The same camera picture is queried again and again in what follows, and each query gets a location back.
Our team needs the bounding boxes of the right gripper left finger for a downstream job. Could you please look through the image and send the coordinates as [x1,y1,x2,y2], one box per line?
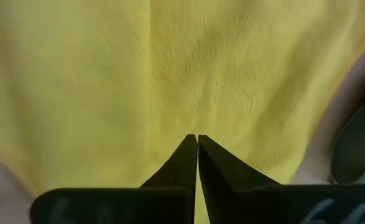
[29,134,198,224]

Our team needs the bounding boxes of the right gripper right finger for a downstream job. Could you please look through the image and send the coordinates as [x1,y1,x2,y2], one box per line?
[198,134,365,224]

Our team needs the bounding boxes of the yellow microfiber towel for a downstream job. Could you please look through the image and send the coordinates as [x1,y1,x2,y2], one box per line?
[0,0,365,224]

